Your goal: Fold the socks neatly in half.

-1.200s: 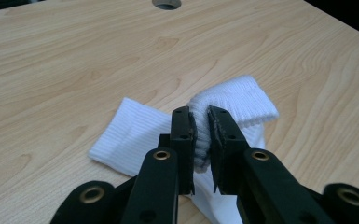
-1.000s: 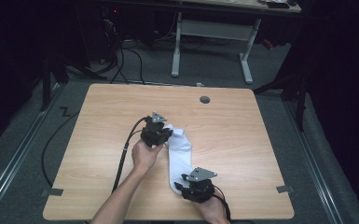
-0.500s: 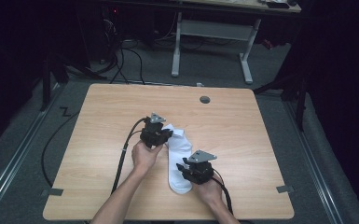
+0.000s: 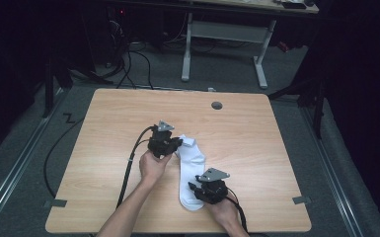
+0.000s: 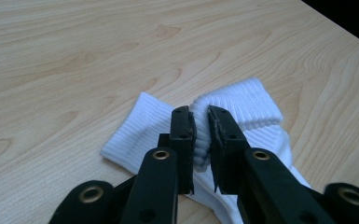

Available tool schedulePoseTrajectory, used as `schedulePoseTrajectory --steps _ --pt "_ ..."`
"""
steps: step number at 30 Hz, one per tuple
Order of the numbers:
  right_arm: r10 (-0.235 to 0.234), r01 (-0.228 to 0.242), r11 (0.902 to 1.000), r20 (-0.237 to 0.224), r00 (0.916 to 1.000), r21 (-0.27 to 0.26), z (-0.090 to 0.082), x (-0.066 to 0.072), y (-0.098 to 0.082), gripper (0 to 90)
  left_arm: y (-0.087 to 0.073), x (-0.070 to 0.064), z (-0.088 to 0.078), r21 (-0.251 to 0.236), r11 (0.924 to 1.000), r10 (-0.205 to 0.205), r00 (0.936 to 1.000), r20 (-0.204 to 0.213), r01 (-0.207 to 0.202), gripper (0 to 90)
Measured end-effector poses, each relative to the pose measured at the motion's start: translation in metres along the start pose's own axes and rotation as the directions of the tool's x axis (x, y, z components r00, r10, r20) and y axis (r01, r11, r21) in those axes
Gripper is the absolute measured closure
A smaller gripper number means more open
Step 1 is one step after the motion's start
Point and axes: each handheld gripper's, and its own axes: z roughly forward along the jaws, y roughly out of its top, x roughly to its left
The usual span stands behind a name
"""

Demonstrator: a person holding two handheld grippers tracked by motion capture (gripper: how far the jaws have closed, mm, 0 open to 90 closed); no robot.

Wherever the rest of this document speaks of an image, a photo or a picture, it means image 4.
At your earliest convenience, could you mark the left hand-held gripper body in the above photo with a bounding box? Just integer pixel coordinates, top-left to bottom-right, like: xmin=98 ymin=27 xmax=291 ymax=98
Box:
xmin=147 ymin=119 xmax=176 ymax=159

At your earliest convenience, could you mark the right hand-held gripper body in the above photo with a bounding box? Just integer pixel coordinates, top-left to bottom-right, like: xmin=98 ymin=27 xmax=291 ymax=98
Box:
xmin=194 ymin=167 xmax=231 ymax=205

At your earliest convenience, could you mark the white sock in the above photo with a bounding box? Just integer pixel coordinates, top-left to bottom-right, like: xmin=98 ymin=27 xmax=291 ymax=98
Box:
xmin=177 ymin=143 xmax=207 ymax=212
xmin=178 ymin=133 xmax=197 ymax=148

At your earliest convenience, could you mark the person's left hand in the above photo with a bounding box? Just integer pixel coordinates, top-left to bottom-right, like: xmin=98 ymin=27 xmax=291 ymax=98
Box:
xmin=138 ymin=149 xmax=174 ymax=188

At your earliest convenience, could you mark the person's right hand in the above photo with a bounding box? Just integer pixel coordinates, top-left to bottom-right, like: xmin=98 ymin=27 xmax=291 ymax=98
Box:
xmin=204 ymin=197 xmax=243 ymax=232

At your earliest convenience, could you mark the black computer tower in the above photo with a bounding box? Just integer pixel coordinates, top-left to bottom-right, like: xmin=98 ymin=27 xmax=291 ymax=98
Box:
xmin=107 ymin=5 xmax=130 ymax=65

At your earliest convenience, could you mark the black metal stand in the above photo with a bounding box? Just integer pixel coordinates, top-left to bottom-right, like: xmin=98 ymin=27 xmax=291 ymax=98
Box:
xmin=267 ymin=74 xmax=328 ymax=140
xmin=41 ymin=54 xmax=74 ymax=119

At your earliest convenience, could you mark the desk with white metal legs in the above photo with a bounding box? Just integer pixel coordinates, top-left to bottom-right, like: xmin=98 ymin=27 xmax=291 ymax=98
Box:
xmin=105 ymin=0 xmax=320 ymax=90

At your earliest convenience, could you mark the small red object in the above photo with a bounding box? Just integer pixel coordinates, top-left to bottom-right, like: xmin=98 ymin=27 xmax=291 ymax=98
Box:
xmin=277 ymin=40 xmax=291 ymax=54

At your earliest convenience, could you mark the dark curtain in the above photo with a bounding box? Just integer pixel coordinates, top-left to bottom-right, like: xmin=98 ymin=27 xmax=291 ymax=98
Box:
xmin=320 ymin=0 xmax=380 ymax=230
xmin=0 ymin=0 xmax=90 ymax=167

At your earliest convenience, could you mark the black device on desk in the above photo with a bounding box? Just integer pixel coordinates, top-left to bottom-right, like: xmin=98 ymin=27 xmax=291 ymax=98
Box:
xmin=281 ymin=1 xmax=308 ymax=10

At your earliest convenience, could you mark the right hand-held gripper black cable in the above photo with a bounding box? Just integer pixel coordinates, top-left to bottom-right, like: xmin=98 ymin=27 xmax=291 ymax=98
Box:
xmin=225 ymin=187 xmax=249 ymax=233

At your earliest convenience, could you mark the hand-held gripper black cable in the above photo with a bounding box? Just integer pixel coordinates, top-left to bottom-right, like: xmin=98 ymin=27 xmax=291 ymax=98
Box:
xmin=225 ymin=187 xmax=249 ymax=233
xmin=115 ymin=124 xmax=158 ymax=209

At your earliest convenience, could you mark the left hand-held gripper black cable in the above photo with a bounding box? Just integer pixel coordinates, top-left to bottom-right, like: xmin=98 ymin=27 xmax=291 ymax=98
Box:
xmin=115 ymin=124 xmax=158 ymax=209

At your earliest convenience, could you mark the thin black floor cable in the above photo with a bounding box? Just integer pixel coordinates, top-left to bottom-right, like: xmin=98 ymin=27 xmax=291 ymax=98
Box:
xmin=42 ymin=118 xmax=85 ymax=199

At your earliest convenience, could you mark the metal floor rail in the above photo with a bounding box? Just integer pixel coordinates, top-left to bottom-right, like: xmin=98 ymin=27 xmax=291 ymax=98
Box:
xmin=0 ymin=88 xmax=67 ymax=232
xmin=299 ymin=104 xmax=365 ymax=237

